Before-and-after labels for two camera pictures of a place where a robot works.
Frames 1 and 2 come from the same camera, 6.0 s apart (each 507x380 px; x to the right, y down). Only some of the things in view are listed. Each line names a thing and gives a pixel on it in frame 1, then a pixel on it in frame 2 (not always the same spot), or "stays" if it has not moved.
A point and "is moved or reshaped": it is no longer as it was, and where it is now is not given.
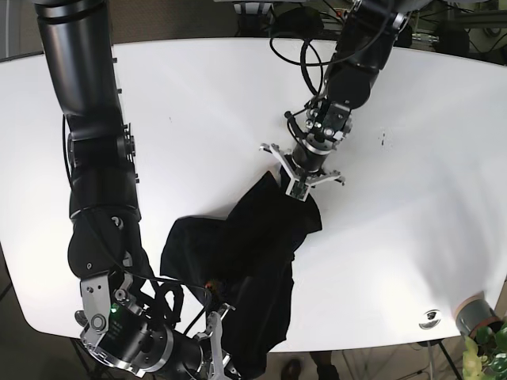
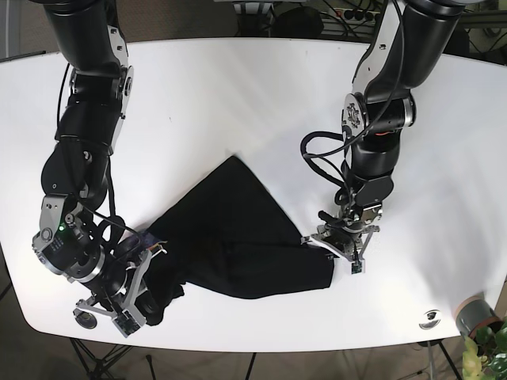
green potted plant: x=485 y=355 stays
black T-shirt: x=243 y=265 is moved or reshaped
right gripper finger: x=214 y=329 -> x=146 y=257
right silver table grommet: x=430 y=319 stays
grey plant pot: x=476 y=313 stays
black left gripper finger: x=299 y=188 -> x=314 y=238
